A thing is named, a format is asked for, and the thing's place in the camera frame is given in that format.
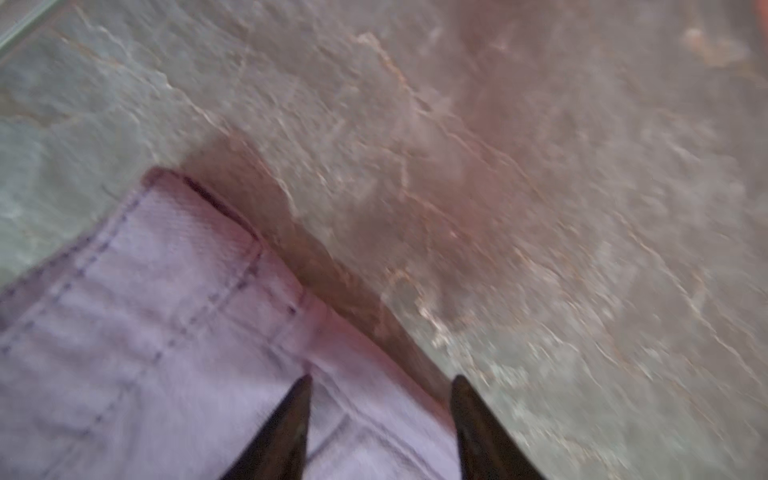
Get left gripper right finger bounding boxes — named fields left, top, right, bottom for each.
left=450, top=375, right=545, bottom=480

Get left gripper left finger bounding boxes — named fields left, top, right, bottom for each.
left=222, top=375, right=313, bottom=480

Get purple trousers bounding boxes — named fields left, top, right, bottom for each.
left=1, top=169, right=460, bottom=479

